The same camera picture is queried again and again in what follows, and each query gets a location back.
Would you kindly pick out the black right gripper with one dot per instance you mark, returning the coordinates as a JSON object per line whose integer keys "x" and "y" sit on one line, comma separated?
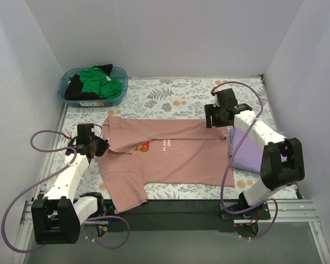
{"x": 212, "y": 116}

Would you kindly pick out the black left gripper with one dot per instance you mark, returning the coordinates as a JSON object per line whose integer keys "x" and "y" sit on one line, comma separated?
{"x": 99, "y": 147}

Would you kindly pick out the pink t-shirt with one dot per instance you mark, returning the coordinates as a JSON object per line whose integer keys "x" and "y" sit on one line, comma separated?
{"x": 171, "y": 151}

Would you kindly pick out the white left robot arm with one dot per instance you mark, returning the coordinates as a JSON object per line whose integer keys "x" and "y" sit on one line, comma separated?
{"x": 59, "y": 214}

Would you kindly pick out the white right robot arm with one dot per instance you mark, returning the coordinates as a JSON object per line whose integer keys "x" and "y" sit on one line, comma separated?
{"x": 282, "y": 161}

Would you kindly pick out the floral patterned table mat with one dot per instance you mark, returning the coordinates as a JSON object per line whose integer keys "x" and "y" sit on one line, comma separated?
{"x": 169, "y": 99}

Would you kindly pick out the folded purple t-shirt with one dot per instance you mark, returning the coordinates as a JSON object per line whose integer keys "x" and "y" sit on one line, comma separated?
{"x": 248, "y": 156}

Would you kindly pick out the black t-shirt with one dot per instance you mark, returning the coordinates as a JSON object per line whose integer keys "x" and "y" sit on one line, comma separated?
{"x": 74, "y": 88}

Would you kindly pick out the green t-shirt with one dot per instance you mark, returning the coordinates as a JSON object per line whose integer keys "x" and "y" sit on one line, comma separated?
{"x": 96, "y": 81}

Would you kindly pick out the blue plastic laundry basket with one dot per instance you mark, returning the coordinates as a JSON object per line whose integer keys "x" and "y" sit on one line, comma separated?
{"x": 116, "y": 72}

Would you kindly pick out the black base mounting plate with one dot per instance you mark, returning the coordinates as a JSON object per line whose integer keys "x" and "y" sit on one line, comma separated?
{"x": 183, "y": 215}

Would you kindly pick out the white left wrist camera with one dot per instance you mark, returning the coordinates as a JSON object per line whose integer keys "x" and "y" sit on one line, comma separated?
{"x": 73, "y": 134}

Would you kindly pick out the aluminium frame rail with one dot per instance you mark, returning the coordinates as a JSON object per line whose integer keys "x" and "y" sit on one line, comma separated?
{"x": 292, "y": 235}

